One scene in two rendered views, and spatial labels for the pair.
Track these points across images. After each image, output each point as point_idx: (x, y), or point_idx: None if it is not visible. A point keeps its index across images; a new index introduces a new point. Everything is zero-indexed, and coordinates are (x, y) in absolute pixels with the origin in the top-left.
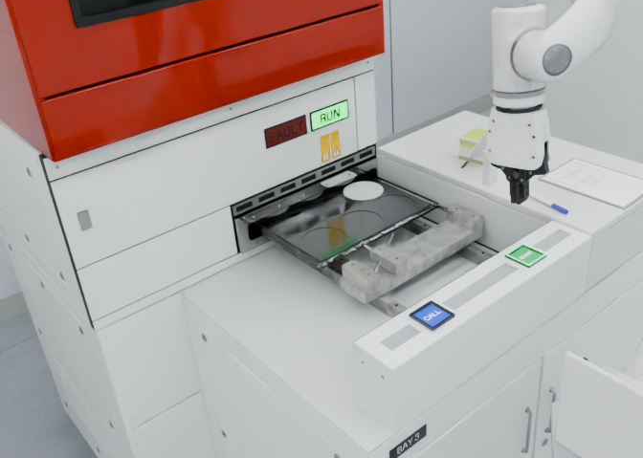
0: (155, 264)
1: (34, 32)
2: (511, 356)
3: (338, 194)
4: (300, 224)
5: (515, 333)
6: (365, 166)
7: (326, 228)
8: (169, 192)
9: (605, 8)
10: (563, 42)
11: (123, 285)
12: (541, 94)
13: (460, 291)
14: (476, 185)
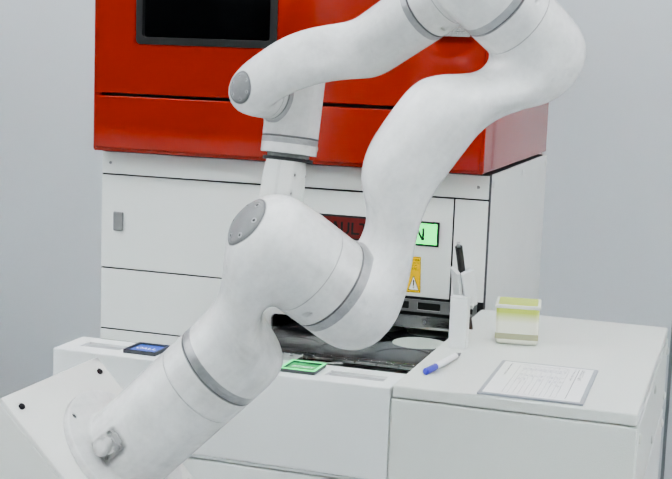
0: (169, 303)
1: (106, 38)
2: (232, 475)
3: (393, 336)
4: (310, 333)
5: (237, 441)
6: None
7: (315, 341)
8: (200, 234)
9: (302, 48)
10: (246, 70)
11: (135, 307)
12: (280, 141)
13: None
14: (446, 343)
